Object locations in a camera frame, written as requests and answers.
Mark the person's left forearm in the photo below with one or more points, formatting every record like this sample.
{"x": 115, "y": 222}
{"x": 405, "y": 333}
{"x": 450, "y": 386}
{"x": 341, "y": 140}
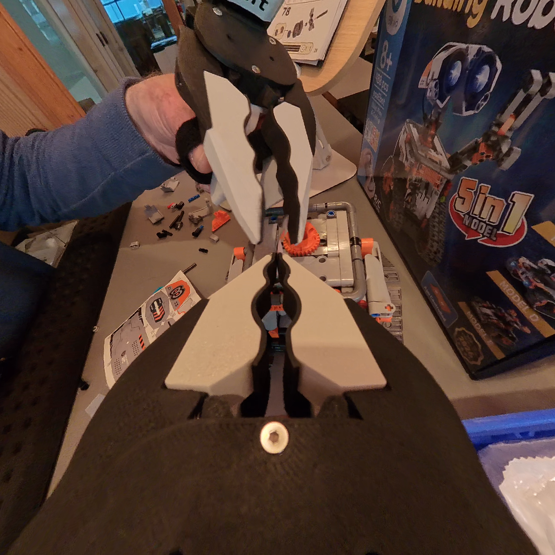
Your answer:
{"x": 65, "y": 164}

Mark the blue robot kit box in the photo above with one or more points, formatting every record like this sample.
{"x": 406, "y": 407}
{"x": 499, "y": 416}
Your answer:
{"x": 455, "y": 173}

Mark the grey bent liftarm piece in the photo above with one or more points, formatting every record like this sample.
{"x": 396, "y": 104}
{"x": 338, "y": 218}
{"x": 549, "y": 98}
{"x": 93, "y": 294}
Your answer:
{"x": 199, "y": 213}

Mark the grey orange tracked toy robot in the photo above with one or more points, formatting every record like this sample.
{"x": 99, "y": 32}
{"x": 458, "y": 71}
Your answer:
{"x": 334, "y": 256}

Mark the black long connector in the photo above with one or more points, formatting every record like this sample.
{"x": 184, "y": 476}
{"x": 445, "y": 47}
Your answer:
{"x": 177, "y": 220}

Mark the grey curved panel piece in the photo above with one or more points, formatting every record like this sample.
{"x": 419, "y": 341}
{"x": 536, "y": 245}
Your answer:
{"x": 154, "y": 213}

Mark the grey angled panel piece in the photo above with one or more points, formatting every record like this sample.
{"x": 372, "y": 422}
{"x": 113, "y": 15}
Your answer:
{"x": 169, "y": 184}

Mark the robot sticker sheet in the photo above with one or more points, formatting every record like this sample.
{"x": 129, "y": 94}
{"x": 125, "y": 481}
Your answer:
{"x": 151, "y": 321}

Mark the black perforated armrest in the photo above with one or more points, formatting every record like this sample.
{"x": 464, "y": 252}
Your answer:
{"x": 43, "y": 390}

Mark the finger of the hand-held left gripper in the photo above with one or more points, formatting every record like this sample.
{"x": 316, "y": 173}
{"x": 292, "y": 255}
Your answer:
{"x": 230, "y": 151}
{"x": 299, "y": 143}

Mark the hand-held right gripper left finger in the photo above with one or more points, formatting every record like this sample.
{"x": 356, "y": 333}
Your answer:
{"x": 216, "y": 342}

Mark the black thin axle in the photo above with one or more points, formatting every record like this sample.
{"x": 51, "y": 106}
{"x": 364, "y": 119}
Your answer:
{"x": 189, "y": 268}

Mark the person's left hand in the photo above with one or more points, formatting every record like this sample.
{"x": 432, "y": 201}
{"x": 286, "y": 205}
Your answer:
{"x": 156, "y": 112}

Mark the blue storage bin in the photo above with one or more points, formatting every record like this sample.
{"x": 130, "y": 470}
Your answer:
{"x": 511, "y": 429}

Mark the white stand base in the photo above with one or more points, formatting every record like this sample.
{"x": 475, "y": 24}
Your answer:
{"x": 338, "y": 173}

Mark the clear plastic bag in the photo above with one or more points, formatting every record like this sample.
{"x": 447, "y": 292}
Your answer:
{"x": 529, "y": 490}

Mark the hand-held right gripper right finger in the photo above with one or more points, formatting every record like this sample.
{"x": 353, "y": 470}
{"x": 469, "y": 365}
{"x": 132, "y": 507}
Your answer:
{"x": 336, "y": 342}

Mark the black blue-tipped pin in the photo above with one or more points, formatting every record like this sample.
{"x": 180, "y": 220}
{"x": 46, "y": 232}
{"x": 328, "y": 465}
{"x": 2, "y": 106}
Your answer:
{"x": 197, "y": 231}

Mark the white double door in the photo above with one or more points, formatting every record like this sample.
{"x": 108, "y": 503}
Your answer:
{"x": 99, "y": 39}

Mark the wooden booklet stand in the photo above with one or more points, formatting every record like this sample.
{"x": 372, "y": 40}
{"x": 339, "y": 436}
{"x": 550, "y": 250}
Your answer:
{"x": 347, "y": 52}

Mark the orange plastic panel piece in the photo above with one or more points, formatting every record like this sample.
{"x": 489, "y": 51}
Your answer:
{"x": 221, "y": 220}

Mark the instruction booklet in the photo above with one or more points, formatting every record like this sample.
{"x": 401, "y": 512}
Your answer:
{"x": 303, "y": 26}

